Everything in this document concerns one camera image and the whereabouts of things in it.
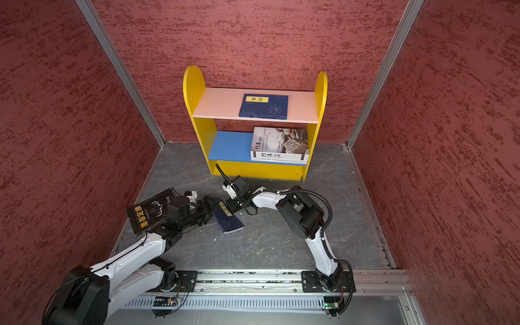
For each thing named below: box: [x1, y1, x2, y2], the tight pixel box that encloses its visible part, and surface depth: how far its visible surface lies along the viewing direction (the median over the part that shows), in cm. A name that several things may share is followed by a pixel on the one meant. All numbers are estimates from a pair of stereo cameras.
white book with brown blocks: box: [250, 155, 310, 165], surface depth 93 cm
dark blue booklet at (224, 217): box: [211, 201, 245, 235], surface depth 89 cm
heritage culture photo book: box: [250, 126, 310, 155], surface depth 96 cm
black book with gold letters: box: [125, 187, 181, 236], surface depth 92 cm
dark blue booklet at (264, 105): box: [238, 93, 289, 120], surface depth 79 cm
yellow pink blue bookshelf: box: [182, 65, 328, 182], surface depth 87 cm
